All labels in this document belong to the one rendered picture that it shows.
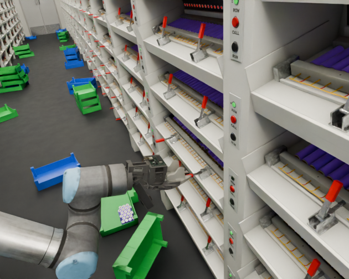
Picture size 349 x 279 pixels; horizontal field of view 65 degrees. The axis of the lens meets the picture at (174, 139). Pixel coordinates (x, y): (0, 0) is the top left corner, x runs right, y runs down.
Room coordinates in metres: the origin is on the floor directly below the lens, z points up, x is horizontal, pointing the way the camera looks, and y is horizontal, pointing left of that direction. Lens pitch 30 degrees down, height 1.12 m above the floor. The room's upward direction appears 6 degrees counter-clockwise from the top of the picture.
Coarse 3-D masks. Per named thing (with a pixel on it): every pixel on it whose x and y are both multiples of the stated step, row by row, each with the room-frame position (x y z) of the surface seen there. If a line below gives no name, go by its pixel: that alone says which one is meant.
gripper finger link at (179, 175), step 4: (180, 168) 0.67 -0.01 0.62; (176, 172) 0.67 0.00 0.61; (180, 172) 0.67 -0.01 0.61; (168, 176) 0.66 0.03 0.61; (172, 176) 0.66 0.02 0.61; (176, 176) 0.66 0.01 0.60; (180, 176) 0.67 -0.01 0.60; (184, 176) 0.67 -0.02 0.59; (188, 176) 0.69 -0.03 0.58; (168, 180) 0.65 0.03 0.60; (172, 180) 0.66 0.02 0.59; (176, 180) 0.66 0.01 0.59; (180, 180) 0.66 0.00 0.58; (184, 180) 0.67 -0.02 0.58; (180, 184) 0.66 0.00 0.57
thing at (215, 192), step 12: (156, 120) 1.14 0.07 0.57; (168, 132) 1.05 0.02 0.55; (168, 144) 1.00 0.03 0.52; (180, 144) 0.93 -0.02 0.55; (180, 156) 0.86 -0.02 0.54; (192, 156) 0.84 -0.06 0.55; (192, 168) 0.78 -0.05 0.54; (204, 180) 0.70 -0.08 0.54; (216, 180) 0.68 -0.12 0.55; (216, 192) 0.64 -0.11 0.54; (216, 204) 0.62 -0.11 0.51
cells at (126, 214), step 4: (128, 204) 1.11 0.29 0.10; (120, 208) 1.09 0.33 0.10; (124, 208) 1.10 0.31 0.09; (128, 208) 1.11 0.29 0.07; (120, 212) 1.07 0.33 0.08; (124, 212) 1.07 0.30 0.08; (128, 212) 1.07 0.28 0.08; (132, 212) 1.07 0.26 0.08; (120, 216) 1.05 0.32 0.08; (124, 216) 1.05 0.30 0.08; (128, 216) 1.05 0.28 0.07; (132, 216) 1.05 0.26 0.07; (120, 220) 1.07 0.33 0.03; (124, 220) 1.03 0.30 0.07; (128, 220) 1.03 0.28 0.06; (132, 220) 1.04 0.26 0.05
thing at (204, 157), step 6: (168, 120) 1.10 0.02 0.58; (174, 126) 1.04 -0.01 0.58; (180, 132) 0.98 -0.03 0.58; (186, 138) 0.92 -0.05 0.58; (192, 144) 0.87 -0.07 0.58; (198, 150) 0.83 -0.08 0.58; (204, 156) 0.79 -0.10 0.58; (198, 162) 0.79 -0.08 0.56; (210, 162) 0.75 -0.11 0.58; (216, 168) 0.71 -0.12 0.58; (222, 174) 0.68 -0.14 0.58; (222, 180) 0.66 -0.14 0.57
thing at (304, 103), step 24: (288, 48) 0.50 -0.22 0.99; (312, 48) 0.52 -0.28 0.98; (336, 48) 0.48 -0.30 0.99; (264, 72) 0.48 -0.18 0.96; (288, 72) 0.48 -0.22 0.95; (312, 72) 0.43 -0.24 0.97; (336, 72) 0.40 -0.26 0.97; (264, 96) 0.44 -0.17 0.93; (288, 96) 0.42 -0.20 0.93; (312, 96) 0.40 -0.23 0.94; (336, 96) 0.38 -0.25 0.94; (288, 120) 0.39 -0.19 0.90; (312, 120) 0.34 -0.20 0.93; (336, 120) 0.32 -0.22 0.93; (336, 144) 0.30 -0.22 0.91
